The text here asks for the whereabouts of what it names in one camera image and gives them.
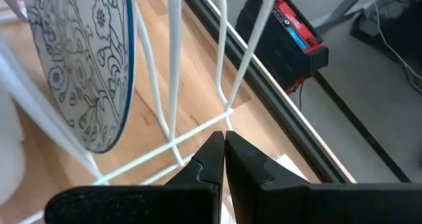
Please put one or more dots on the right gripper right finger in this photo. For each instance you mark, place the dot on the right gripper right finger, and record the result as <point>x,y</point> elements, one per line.
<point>250,184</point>

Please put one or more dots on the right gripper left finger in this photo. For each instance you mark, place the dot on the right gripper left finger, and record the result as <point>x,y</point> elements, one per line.
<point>207,164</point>

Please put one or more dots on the blue floral patterned plate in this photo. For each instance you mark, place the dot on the blue floral patterned plate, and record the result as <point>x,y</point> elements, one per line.
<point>82,69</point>

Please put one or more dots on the plain white plate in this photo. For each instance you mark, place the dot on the plain white plate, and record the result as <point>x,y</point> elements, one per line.
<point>10,151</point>

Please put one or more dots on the red black power station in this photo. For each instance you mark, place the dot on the red black power station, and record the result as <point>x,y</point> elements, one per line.
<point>273,46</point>

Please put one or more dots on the grey desk leg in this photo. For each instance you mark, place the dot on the grey desk leg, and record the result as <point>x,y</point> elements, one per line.
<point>343,6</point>

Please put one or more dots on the black equipment under desk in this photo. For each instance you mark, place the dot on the black equipment under desk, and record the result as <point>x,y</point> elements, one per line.
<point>389,19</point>

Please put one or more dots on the black aluminium table frame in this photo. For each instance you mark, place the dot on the black aluminium table frame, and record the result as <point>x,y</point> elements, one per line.
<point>257,82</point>

